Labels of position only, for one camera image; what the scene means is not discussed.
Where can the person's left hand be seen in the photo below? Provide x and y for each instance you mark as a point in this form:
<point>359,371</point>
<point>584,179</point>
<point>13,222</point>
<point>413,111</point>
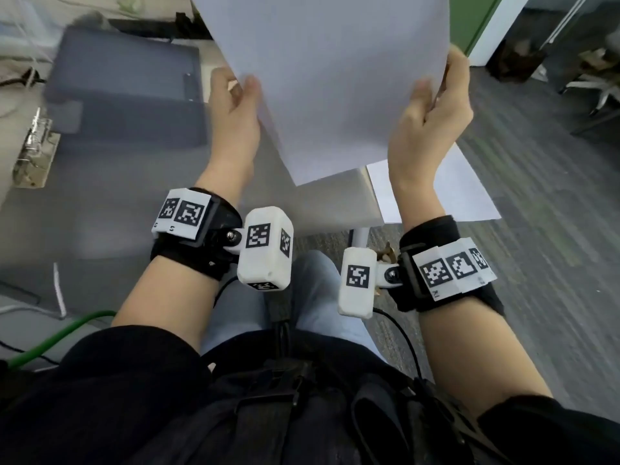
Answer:
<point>232,140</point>

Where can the person's right hand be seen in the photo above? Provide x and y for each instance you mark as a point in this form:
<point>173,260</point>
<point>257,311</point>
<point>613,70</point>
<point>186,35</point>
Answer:
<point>421,150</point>

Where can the stack of white papers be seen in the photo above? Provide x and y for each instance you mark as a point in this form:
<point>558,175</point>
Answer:
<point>465,188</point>

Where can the white paper bundle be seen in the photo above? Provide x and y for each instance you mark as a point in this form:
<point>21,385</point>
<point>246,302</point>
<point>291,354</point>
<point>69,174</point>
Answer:
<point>339,82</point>

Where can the gray translucent clip folder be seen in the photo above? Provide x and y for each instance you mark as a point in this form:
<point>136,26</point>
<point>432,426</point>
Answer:
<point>121,203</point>
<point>126,82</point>

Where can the person's left forearm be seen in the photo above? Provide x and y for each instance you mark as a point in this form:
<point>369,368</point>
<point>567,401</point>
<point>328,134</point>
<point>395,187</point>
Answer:
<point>164,305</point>

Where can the person's left leg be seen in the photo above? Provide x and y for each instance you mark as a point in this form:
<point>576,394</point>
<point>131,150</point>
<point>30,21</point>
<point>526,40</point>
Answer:
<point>237,319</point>

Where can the person's leg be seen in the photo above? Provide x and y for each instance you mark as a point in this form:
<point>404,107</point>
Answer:
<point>237,319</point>
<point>329,309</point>

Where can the person's right leg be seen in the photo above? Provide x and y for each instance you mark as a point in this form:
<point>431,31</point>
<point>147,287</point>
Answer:
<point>329,309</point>

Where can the person's black shirt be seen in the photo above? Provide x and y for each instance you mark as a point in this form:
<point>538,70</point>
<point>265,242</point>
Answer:
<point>97,397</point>

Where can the white desk leg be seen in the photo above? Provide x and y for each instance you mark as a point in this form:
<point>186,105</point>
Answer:
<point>359,237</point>

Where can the brown paper bag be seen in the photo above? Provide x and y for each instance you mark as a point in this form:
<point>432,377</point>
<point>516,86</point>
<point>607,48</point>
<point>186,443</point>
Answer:
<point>387,254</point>

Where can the black bag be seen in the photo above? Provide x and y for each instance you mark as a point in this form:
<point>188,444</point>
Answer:
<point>516,60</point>

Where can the black power strip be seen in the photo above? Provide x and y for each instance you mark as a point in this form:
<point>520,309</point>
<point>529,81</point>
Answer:
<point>155,28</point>

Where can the green cabinet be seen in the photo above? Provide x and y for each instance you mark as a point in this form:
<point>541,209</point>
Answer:
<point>472,19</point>

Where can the white cabinet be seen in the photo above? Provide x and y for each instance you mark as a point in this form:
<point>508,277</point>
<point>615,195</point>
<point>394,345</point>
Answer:
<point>499,28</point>

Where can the white office chair base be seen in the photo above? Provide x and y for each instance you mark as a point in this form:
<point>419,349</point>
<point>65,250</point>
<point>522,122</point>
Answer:
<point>596,87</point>

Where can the white power strip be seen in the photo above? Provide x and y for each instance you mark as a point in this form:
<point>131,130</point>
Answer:
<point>29,38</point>

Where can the black chest harness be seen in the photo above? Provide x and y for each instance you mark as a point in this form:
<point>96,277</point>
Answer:
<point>300,411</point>

